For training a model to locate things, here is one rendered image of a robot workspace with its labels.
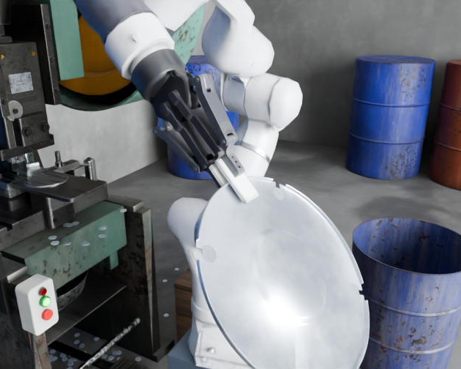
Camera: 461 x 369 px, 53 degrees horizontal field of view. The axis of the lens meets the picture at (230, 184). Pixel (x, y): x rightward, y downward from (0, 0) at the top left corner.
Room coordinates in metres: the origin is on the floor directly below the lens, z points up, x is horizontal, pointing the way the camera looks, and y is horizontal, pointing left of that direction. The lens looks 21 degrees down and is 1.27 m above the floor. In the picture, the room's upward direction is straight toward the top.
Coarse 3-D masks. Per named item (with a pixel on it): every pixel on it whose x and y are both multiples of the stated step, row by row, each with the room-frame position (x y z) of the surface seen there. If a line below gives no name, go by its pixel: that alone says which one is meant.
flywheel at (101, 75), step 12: (84, 24) 1.67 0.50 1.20; (84, 36) 1.67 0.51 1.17; (96, 36) 1.65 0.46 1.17; (84, 48) 1.68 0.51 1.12; (96, 48) 1.65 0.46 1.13; (84, 60) 1.68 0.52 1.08; (96, 60) 1.65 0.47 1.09; (108, 60) 1.62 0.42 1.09; (84, 72) 1.67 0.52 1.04; (96, 72) 1.65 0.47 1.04; (108, 72) 1.60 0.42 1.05; (72, 84) 1.66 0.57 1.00; (84, 84) 1.64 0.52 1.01; (96, 84) 1.61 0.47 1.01; (108, 84) 1.58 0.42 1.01; (120, 84) 1.56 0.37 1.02; (132, 84) 1.58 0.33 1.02
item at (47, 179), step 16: (32, 176) 1.30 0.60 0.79; (48, 176) 1.30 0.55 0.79; (64, 176) 1.30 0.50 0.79; (32, 192) 1.21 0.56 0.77; (48, 192) 1.19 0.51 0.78; (64, 192) 1.19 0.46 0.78; (80, 192) 1.19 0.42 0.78; (48, 208) 1.21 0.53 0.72; (64, 208) 1.26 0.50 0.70; (48, 224) 1.22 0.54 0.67
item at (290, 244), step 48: (288, 192) 0.64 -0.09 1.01; (240, 240) 0.51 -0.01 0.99; (288, 240) 0.55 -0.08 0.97; (336, 240) 0.62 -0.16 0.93; (240, 288) 0.46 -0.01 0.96; (288, 288) 0.49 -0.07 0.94; (336, 288) 0.55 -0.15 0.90; (240, 336) 0.41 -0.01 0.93; (288, 336) 0.44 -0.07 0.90; (336, 336) 0.48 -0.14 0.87
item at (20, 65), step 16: (0, 48) 1.26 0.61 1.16; (16, 48) 1.30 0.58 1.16; (32, 48) 1.35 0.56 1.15; (16, 64) 1.30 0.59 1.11; (32, 64) 1.34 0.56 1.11; (16, 80) 1.29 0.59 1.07; (32, 80) 1.33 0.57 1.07; (16, 96) 1.28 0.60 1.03; (32, 96) 1.33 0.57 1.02; (16, 112) 1.25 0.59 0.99; (32, 112) 1.32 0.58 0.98; (0, 128) 1.24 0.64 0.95; (16, 128) 1.25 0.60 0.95; (32, 128) 1.28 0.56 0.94; (48, 128) 1.31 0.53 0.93; (0, 144) 1.25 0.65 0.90; (16, 144) 1.25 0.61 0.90
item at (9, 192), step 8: (24, 168) 1.38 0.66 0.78; (32, 168) 1.38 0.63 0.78; (40, 168) 1.38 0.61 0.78; (8, 176) 1.31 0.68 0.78; (16, 176) 1.31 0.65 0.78; (24, 176) 1.31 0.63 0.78; (0, 184) 1.27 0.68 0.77; (8, 184) 1.25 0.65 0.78; (0, 192) 1.27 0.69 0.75; (8, 192) 1.25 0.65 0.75; (16, 192) 1.27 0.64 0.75; (24, 192) 1.29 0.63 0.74
